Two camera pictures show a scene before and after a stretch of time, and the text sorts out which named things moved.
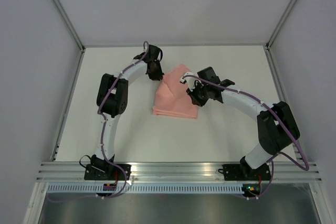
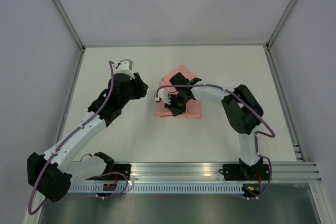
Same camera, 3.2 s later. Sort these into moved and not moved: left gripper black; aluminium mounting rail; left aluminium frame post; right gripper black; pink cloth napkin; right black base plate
Moved: left gripper black; right gripper black
Not moved: right black base plate; pink cloth napkin; left aluminium frame post; aluminium mounting rail
